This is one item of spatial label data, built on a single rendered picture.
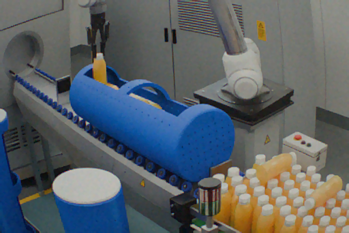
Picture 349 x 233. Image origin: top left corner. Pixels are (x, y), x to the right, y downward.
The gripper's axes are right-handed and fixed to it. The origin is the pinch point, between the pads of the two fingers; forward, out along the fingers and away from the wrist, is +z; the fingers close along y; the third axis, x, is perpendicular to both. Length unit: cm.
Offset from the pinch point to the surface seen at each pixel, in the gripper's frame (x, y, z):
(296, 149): 104, -25, 24
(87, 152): 3.5, 13.1, 47.4
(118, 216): 77, 40, 39
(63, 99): -49, 1, 37
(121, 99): 36.2, 9.3, 13.1
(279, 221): 132, 13, 29
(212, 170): 85, 4, 28
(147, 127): 59, 12, 18
